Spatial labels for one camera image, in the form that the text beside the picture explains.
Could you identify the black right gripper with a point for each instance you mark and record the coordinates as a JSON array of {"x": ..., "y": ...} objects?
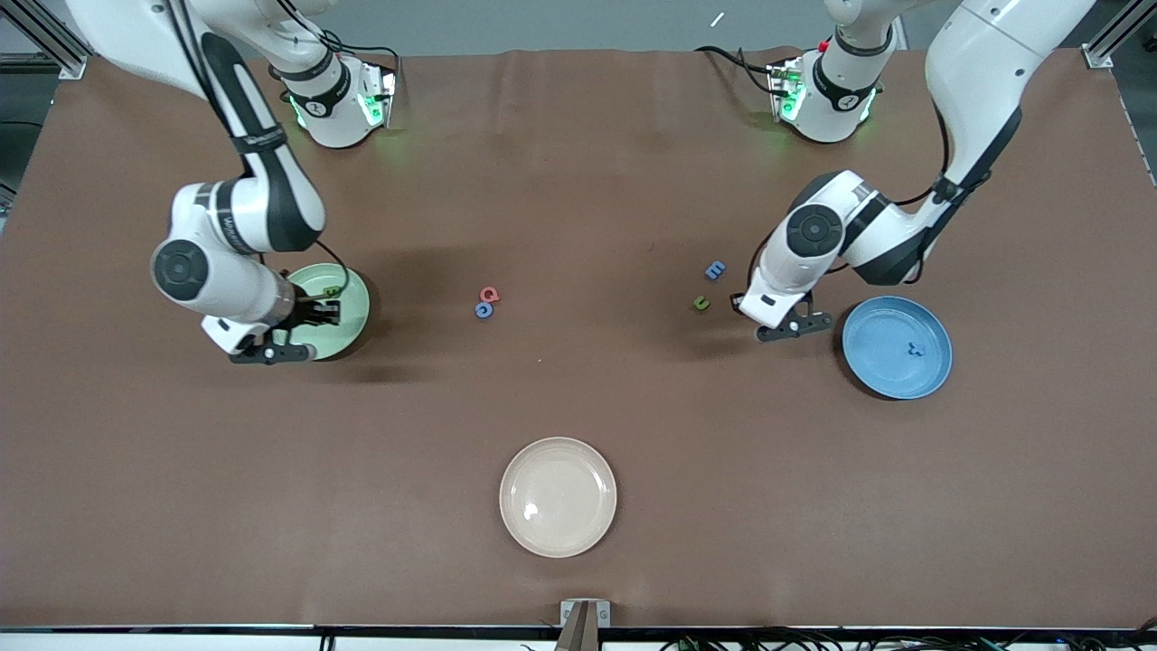
[{"x": 308, "y": 311}]

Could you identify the blue letter m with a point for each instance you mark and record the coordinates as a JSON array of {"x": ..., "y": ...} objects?
[{"x": 715, "y": 269}]

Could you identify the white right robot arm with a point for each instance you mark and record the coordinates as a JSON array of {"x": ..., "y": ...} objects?
[{"x": 208, "y": 289}]

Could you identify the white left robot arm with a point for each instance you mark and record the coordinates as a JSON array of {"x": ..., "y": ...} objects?
[{"x": 985, "y": 54}]

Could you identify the light green plate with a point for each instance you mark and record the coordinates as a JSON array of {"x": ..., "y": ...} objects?
[{"x": 348, "y": 334}]

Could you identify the brown table cover mat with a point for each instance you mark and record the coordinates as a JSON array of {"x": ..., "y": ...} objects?
[{"x": 633, "y": 407}]

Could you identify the blue plate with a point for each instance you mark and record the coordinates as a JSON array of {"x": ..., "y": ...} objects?
[{"x": 890, "y": 362}]

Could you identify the cream plate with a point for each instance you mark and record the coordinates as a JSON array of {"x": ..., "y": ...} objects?
[{"x": 558, "y": 497}]

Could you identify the grey metal bracket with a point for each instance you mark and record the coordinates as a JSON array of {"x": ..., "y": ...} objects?
[{"x": 569, "y": 615}]

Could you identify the aluminium frame profile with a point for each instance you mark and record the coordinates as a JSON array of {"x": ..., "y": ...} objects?
[
  {"x": 1098, "y": 54},
  {"x": 45, "y": 32}
]

